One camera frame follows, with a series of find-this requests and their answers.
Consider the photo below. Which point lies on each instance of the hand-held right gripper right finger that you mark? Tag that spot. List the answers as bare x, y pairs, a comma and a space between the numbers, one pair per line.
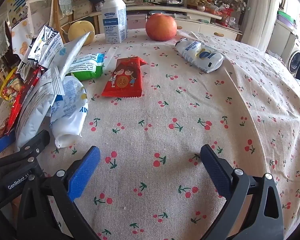
215, 172

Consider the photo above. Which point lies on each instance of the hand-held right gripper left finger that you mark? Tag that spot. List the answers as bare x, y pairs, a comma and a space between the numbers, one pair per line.
84, 173

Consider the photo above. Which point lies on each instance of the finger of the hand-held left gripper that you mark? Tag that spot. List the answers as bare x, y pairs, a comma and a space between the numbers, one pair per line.
1, 142
38, 141

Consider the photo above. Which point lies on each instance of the large white bag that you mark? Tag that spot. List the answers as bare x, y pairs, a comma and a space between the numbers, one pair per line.
35, 110

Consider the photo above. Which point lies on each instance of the white blue bag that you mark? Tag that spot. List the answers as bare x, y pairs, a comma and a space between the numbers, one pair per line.
67, 115

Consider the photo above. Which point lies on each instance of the yellow red snack wrapper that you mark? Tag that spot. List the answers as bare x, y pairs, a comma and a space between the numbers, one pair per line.
8, 87

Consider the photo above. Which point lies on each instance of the green white packet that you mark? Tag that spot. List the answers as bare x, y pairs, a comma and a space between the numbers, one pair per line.
87, 67

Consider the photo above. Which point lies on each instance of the silver foil wrapper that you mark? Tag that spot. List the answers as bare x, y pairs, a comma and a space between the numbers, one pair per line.
73, 53

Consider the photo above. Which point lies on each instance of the silver printed wrapper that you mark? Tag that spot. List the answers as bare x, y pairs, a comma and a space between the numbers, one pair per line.
46, 45

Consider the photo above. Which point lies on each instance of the red snack packet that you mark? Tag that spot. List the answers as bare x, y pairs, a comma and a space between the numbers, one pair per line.
122, 80

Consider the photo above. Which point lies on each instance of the white pouch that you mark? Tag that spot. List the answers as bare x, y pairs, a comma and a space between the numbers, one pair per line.
202, 55

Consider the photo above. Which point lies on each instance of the cherry print tablecloth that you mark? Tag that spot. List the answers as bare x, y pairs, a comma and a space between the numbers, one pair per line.
165, 110

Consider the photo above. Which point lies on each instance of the orange print dining table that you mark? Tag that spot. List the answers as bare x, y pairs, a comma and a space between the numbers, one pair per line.
22, 47

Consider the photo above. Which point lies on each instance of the yellow pear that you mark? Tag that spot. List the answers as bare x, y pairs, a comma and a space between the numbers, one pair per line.
76, 31

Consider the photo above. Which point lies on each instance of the wooden chair with towel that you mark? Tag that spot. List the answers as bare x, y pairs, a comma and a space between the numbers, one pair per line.
55, 12

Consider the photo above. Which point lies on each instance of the white plastic milk bottle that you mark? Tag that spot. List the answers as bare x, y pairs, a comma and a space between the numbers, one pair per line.
113, 22

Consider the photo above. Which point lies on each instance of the white printed carton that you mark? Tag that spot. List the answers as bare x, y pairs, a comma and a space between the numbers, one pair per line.
82, 7

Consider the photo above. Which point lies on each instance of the washing machine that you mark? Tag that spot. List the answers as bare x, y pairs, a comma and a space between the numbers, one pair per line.
296, 57

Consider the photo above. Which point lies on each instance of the white television cabinet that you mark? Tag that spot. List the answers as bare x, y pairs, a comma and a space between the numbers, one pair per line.
202, 27

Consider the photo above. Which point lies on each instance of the red apple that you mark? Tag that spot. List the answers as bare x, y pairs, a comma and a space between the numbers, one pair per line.
161, 27

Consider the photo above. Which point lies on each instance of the red gift bag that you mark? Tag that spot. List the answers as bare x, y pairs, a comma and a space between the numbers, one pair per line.
226, 16

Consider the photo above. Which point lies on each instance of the purple plastic basin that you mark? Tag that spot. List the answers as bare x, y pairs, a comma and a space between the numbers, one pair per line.
285, 20

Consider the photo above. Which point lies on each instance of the artificial flowers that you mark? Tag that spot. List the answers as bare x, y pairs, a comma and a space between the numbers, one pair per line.
227, 0

